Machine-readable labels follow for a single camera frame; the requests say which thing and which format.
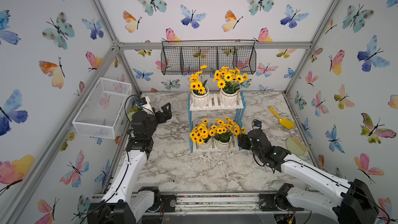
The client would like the blue white two-tier shelf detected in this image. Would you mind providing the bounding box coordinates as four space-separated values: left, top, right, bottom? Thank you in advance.
188 92 246 153

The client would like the sunflower pot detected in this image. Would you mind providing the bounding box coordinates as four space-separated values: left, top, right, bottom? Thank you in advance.
213 66 251 107
189 119 216 151
189 65 209 108
209 117 246 150

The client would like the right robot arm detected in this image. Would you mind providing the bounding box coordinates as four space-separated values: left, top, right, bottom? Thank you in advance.
237 128 381 224

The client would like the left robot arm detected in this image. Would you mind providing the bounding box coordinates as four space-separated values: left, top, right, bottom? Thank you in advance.
84 103 172 224

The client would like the orange flower white pot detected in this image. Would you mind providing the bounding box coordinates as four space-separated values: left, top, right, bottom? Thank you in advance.
127 104 140 122

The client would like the yellow plastic scoop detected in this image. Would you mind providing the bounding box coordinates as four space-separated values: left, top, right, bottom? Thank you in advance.
269 106 295 129

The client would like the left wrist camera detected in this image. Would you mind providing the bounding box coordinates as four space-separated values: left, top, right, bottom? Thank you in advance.
137 96 154 115

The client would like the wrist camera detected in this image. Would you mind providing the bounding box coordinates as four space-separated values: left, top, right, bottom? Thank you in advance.
251 119 262 131
137 96 154 115

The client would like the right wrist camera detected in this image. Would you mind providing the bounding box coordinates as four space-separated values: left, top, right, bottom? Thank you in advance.
251 119 262 131

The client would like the white mesh wall basket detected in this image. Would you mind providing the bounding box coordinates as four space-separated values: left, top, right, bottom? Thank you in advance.
72 77 132 139

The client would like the black wire wall basket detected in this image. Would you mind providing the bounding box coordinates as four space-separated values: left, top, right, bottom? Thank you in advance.
157 39 257 75

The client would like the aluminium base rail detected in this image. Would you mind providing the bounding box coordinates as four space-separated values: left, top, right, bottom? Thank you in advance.
86 191 349 217

